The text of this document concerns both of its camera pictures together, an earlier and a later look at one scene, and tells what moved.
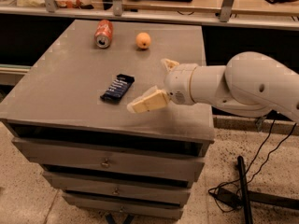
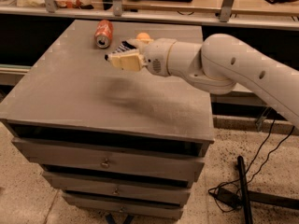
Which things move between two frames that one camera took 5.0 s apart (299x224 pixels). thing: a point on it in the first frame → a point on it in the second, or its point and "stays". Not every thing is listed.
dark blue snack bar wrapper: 118,88 → 123,47
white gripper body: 177,83 → 155,56
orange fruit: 143,40 stays
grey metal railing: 224,17 stays
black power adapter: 229,197 stays
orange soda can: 104,34 stays
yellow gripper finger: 151,98 → 129,60
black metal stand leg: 252,196 stays
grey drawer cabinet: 71,118 stays
